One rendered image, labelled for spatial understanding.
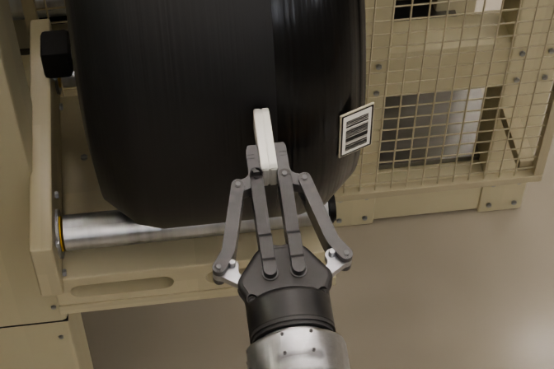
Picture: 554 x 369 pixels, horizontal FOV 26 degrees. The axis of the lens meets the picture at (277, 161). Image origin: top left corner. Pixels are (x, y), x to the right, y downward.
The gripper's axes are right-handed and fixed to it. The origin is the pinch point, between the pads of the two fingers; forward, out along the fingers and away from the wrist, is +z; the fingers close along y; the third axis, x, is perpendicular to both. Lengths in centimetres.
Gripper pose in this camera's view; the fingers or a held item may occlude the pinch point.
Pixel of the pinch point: (265, 146)
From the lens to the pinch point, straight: 114.4
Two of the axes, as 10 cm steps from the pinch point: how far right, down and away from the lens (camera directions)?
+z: -1.3, -8.4, 5.2
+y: -9.9, 1.0, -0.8
